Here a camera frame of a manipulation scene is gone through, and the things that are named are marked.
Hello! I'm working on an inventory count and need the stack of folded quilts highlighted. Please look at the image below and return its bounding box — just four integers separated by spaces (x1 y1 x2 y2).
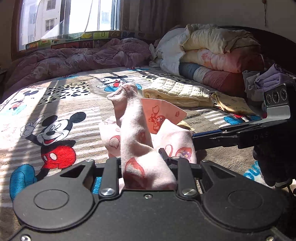
179 24 264 97

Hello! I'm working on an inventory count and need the yellow patterned folded cloth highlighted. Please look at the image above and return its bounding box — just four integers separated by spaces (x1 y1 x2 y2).
211 91 255 115

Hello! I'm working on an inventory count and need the pile of small folded clothes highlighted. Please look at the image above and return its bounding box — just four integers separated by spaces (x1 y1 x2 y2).
242 64 295 102

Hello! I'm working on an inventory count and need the white crumpled sheet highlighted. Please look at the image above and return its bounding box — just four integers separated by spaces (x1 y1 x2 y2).
148 23 218 77

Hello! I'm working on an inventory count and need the folded yellow quilted blanket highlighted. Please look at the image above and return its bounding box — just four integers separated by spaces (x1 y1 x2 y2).
142 77 214 108

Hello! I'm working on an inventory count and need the colourful alphabet play mat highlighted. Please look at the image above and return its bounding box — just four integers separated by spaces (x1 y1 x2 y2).
25 31 145 51

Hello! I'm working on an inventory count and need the brown window curtain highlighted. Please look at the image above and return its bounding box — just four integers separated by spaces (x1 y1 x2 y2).
121 0 183 40

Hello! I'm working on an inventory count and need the Mickey Mouse bed blanket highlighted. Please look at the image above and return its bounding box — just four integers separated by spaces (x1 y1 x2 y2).
0 66 276 235

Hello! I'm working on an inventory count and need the purple crumpled comforter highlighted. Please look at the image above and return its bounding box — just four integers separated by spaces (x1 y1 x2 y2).
1 38 151 101

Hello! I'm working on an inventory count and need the pink fox print garment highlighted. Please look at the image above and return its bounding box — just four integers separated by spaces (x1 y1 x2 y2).
99 83 197 190

